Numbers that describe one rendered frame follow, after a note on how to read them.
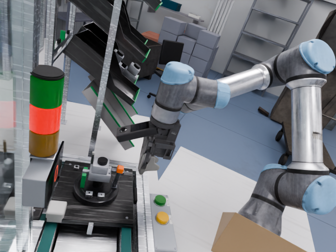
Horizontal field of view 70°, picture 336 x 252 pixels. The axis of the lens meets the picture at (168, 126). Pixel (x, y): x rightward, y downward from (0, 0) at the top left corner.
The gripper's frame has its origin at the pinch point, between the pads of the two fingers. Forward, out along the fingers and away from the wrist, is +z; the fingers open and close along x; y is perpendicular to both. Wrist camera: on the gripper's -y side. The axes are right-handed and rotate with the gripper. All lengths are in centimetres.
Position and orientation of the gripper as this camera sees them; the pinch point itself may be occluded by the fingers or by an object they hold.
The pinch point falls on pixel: (139, 170)
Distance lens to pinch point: 78.0
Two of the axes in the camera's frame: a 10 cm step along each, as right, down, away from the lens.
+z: -2.9, 8.3, 4.8
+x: -1.3, -5.3, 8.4
